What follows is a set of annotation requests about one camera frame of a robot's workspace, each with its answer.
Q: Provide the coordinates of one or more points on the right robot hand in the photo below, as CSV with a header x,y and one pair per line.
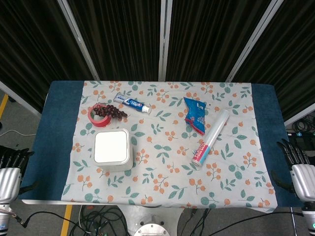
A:
x,y
301,179

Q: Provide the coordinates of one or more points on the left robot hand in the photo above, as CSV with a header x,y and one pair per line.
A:
x,y
9,175

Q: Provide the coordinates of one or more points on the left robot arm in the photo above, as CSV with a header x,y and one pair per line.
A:
x,y
4,216

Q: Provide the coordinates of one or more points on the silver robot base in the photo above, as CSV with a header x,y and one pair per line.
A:
x,y
150,222

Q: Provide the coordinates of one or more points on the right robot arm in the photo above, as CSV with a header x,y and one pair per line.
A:
x,y
309,216

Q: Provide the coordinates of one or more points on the white square lidded box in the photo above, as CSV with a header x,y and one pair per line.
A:
x,y
113,150

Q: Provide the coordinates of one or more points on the blue table mat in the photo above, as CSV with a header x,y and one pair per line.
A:
x,y
51,147

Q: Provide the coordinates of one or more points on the clear plastic wrap roll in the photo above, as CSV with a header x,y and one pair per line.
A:
x,y
211,137

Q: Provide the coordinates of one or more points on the red tape roll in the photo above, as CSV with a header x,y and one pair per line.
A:
x,y
98,118

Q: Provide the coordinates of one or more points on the dark purple grape bunch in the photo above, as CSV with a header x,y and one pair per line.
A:
x,y
110,111

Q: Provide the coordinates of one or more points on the blue snack bag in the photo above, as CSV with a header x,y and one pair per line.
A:
x,y
196,114

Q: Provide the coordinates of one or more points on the floral tablecloth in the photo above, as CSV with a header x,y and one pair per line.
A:
x,y
169,152

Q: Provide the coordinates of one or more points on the blue white toothpaste tube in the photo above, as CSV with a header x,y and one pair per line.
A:
x,y
131,102

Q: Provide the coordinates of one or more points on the black folding screen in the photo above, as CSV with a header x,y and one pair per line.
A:
x,y
157,39

